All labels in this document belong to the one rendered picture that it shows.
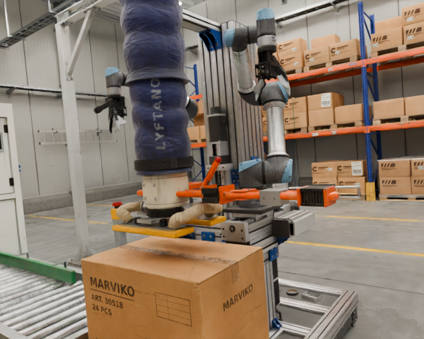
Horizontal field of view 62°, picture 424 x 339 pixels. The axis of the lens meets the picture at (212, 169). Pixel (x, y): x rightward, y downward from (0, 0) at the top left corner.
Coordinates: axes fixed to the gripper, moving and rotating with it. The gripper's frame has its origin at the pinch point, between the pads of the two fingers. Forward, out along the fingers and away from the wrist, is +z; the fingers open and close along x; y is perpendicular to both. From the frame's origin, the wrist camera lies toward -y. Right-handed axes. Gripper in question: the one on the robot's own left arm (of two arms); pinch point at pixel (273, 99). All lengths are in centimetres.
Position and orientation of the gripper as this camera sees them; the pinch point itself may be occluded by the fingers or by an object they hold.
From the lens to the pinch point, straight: 149.8
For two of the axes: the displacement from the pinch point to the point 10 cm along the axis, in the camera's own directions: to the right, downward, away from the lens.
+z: 0.8, 10.0, 0.5
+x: 7.9, -0.3, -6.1
